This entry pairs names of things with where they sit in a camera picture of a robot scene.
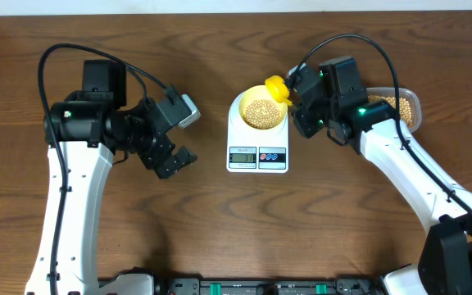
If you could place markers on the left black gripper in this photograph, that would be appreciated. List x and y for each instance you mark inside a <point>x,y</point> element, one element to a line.
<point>162,147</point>

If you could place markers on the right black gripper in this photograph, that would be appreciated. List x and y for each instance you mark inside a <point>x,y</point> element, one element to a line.
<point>306,127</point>

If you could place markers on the yellow measuring scoop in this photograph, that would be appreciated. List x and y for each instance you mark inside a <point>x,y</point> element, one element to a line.
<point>278,90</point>

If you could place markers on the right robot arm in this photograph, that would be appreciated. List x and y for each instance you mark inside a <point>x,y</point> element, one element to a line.
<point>334,98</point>

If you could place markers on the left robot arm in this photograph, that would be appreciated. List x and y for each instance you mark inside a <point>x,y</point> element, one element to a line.
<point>90,126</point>

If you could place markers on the soybeans in bowl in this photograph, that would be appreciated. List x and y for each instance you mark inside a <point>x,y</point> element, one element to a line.
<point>263,114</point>

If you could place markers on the pale yellow bowl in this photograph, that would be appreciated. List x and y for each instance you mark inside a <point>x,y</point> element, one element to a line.
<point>254,93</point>

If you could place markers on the white digital kitchen scale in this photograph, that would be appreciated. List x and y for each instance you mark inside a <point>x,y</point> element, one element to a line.
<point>252,150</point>

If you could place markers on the soybeans pile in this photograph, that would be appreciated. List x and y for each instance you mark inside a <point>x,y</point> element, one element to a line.
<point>404,107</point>

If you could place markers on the clear plastic container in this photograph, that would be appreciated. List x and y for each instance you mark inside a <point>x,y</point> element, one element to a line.
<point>403,93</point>

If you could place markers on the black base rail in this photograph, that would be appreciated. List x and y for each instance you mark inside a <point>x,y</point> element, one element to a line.
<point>195,284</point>

